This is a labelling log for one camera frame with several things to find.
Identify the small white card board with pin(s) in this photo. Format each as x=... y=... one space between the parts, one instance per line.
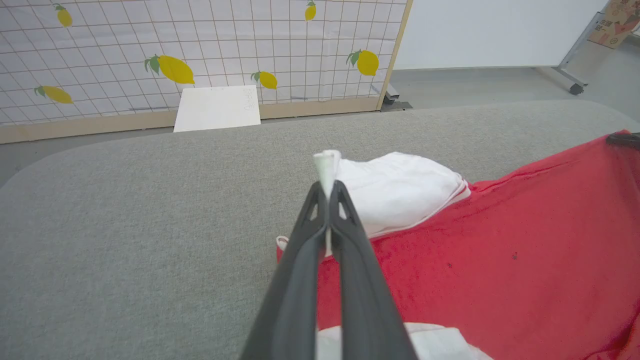
x=217 y=107

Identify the grey metal panel foot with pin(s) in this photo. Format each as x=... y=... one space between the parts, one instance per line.
x=392 y=97

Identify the lemon print grid panel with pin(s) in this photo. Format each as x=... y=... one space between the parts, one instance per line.
x=225 y=45

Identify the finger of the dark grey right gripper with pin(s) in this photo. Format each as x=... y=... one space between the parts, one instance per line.
x=625 y=140

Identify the white partition board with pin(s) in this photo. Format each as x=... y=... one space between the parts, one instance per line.
x=490 y=35

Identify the red and white jersey shirt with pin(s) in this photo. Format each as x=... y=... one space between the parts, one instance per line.
x=500 y=260

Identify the grey metal stand leg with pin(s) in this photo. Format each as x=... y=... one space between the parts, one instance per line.
x=572 y=60

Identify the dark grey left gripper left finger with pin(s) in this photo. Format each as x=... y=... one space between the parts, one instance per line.
x=292 y=300

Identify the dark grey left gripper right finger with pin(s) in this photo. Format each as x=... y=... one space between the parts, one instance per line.
x=367 y=300

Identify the brown cardboard box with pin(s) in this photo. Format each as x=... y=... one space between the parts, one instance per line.
x=617 y=25

